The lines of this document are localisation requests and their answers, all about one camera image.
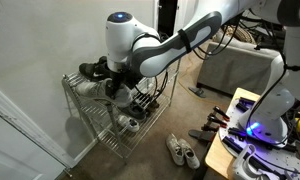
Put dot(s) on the long black mounting bar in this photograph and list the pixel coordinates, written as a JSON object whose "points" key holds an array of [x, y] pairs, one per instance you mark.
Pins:
{"points": [[236, 132], [235, 146]]}

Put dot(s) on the black clamp with orange tip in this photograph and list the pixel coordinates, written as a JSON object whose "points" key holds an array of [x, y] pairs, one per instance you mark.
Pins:
{"points": [[210, 127], [221, 113], [217, 120]]}

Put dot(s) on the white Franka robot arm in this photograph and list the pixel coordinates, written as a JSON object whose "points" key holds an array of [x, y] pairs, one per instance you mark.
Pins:
{"points": [[123, 36]]}

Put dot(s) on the dark low-top shoe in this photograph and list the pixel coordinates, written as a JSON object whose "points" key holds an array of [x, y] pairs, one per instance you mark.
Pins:
{"points": [[135, 111]]}

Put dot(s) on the brown woven basket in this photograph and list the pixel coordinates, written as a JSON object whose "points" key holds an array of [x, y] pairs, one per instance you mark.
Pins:
{"points": [[238, 35]]}

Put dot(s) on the white shoe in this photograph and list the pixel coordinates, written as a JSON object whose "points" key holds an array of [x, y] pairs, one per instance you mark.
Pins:
{"points": [[131, 125]]}

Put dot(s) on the brown sandal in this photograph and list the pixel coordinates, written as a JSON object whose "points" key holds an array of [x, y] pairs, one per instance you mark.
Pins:
{"points": [[153, 106]]}

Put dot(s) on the black Nike sneaker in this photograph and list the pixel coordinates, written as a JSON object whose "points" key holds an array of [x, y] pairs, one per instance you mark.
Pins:
{"points": [[91, 71]]}

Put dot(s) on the plain white door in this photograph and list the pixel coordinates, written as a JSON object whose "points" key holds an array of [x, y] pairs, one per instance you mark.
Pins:
{"points": [[16, 150]]}

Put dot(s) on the black striped slide sandal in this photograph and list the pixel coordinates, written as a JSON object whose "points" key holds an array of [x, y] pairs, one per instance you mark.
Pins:
{"points": [[145, 99]]}

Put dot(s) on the small black mounting bracket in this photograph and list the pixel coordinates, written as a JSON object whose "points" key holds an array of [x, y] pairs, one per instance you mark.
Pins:
{"points": [[246, 100], [242, 107]]}

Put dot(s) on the white VR controller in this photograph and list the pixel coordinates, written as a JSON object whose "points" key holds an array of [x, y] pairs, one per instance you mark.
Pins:
{"points": [[240, 166]]}

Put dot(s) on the light grey running shoe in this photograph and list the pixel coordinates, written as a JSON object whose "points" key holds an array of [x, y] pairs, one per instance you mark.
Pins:
{"points": [[175, 150], [190, 155]]}

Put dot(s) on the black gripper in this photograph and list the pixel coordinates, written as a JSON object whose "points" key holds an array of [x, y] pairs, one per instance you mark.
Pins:
{"points": [[122, 77]]}

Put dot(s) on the grey sofa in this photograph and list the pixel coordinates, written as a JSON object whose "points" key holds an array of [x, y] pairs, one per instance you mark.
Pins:
{"points": [[236, 70]]}

